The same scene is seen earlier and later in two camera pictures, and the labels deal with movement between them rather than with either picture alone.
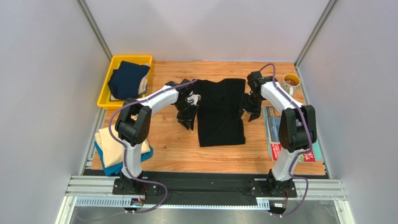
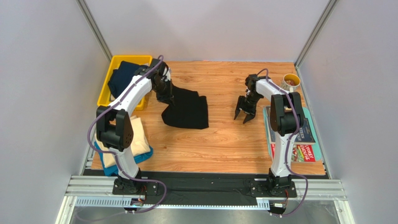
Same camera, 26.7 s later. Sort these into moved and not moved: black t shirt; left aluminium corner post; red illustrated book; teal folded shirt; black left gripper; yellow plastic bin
Moved: black t shirt; black left gripper
Not moved: red illustrated book; left aluminium corner post; yellow plastic bin; teal folded shirt
